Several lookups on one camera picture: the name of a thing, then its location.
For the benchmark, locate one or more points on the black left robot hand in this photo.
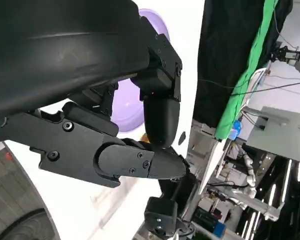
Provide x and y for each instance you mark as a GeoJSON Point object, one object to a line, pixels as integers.
{"type": "Point", "coordinates": [65, 62]}

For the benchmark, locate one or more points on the orange and white bread roll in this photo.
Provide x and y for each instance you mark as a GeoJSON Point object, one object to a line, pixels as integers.
{"type": "Point", "coordinates": [144, 138]}

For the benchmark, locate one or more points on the lilac plate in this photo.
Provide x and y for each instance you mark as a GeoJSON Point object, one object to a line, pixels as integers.
{"type": "Point", "coordinates": [127, 107]}

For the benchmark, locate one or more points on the grey metal cabinet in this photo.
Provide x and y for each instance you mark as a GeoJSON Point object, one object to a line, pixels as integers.
{"type": "Point", "coordinates": [280, 135]}

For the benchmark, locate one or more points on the blue box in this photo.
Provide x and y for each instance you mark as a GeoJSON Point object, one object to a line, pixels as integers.
{"type": "Point", "coordinates": [218, 228]}

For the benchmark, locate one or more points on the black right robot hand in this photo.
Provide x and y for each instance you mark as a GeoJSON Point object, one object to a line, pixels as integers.
{"type": "Point", "coordinates": [183, 162]}

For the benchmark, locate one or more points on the white board panel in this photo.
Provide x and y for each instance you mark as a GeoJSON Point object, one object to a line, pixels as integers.
{"type": "Point", "coordinates": [212, 167]}

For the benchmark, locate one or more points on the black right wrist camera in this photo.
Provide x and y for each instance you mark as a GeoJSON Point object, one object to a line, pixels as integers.
{"type": "Point", "coordinates": [160, 215]}

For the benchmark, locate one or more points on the green cloth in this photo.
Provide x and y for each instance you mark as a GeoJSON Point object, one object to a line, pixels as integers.
{"type": "Point", "coordinates": [245, 82]}

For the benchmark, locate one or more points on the black backdrop cloth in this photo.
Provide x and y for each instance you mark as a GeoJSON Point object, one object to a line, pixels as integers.
{"type": "Point", "coordinates": [227, 50]}

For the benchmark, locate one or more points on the aluminium frame rail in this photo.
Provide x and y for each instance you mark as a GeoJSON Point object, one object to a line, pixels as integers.
{"type": "Point", "coordinates": [257, 206]}

